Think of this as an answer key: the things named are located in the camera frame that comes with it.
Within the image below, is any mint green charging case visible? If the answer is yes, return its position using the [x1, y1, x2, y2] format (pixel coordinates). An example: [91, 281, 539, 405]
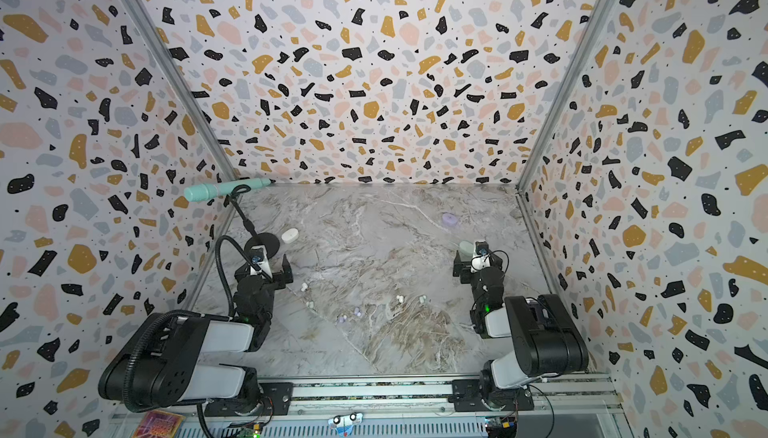
[458, 241, 475, 262]

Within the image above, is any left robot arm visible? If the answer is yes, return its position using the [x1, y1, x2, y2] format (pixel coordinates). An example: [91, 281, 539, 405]
[97, 258, 293, 416]

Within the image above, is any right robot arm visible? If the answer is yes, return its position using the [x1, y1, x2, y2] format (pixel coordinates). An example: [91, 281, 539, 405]
[453, 253, 589, 396]

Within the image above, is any white charging case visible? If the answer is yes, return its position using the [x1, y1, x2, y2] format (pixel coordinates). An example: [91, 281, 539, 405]
[281, 228, 299, 244]

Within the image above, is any purple charging case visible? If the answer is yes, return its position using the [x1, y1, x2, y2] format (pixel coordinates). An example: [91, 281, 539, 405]
[441, 213, 459, 228]

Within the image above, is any black microphone stand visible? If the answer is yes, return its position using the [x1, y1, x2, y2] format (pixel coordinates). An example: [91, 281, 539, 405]
[224, 184, 281, 263]

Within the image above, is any small toy car sticker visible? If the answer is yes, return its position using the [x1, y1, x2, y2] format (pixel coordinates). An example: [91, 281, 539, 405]
[328, 412, 364, 437]

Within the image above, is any colourful card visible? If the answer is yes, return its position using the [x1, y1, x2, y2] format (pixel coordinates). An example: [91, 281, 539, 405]
[132, 411, 185, 438]

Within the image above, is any right corner aluminium profile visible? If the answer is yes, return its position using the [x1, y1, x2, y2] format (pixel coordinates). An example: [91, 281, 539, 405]
[516, 0, 615, 193]

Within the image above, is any corner aluminium profile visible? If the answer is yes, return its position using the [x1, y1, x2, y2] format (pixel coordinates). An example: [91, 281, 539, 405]
[516, 0, 615, 193]
[120, 0, 236, 181]

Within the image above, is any left corner aluminium profile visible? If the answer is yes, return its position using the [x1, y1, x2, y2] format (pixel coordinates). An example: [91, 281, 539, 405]
[120, 0, 236, 181]

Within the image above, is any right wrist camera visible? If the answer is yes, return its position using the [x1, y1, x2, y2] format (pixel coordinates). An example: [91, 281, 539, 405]
[470, 241, 491, 273]

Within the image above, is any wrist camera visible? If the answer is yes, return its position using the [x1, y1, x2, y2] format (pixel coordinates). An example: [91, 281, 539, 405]
[470, 241, 491, 273]
[248, 245, 272, 279]

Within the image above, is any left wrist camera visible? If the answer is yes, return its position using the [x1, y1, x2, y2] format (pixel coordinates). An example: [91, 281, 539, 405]
[248, 245, 272, 279]

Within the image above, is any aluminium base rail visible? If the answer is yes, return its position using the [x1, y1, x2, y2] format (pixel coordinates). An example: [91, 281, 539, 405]
[105, 373, 633, 437]

